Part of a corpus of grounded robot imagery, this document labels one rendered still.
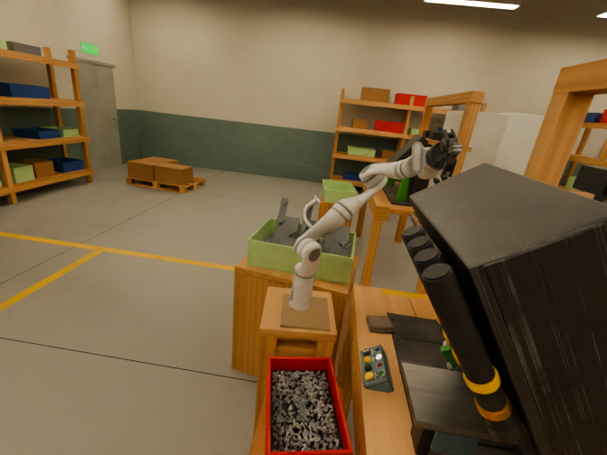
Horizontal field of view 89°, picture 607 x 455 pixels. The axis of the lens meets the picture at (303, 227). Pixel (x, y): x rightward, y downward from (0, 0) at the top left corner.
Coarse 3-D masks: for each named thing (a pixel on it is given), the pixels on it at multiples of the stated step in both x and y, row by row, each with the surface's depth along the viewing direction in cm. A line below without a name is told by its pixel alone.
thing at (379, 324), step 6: (372, 318) 126; (378, 318) 127; (384, 318) 127; (372, 324) 122; (378, 324) 123; (384, 324) 123; (390, 324) 124; (372, 330) 122; (378, 330) 122; (384, 330) 122; (390, 330) 122
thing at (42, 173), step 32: (64, 64) 486; (0, 96) 417; (32, 96) 451; (0, 128) 410; (32, 128) 497; (64, 128) 540; (0, 160) 418; (32, 160) 488; (64, 160) 562; (0, 192) 417
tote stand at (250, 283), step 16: (240, 272) 183; (256, 272) 179; (272, 272) 181; (352, 272) 191; (240, 288) 186; (256, 288) 183; (320, 288) 171; (336, 288) 171; (240, 304) 190; (256, 304) 187; (336, 304) 171; (240, 320) 195; (256, 320) 191; (336, 320) 174; (240, 336) 199; (256, 336) 195; (240, 352) 203; (256, 352) 200; (336, 352) 181; (240, 368) 208; (256, 368) 204
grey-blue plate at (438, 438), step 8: (440, 432) 72; (440, 440) 72; (448, 440) 72; (456, 440) 72; (464, 440) 72; (472, 440) 71; (432, 448) 74; (440, 448) 73; (448, 448) 73; (456, 448) 73; (464, 448) 72; (472, 448) 72
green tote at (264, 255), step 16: (272, 224) 217; (256, 240) 179; (352, 240) 209; (256, 256) 182; (272, 256) 180; (288, 256) 178; (336, 256) 171; (352, 256) 172; (288, 272) 181; (320, 272) 177; (336, 272) 175
